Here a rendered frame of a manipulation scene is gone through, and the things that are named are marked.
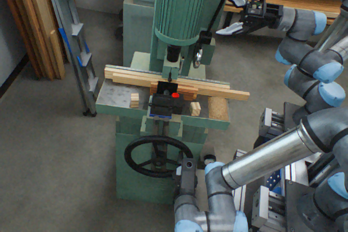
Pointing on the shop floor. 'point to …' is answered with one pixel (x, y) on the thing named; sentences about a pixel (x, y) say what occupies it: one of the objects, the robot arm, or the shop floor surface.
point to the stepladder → (71, 33)
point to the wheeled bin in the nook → (124, 0)
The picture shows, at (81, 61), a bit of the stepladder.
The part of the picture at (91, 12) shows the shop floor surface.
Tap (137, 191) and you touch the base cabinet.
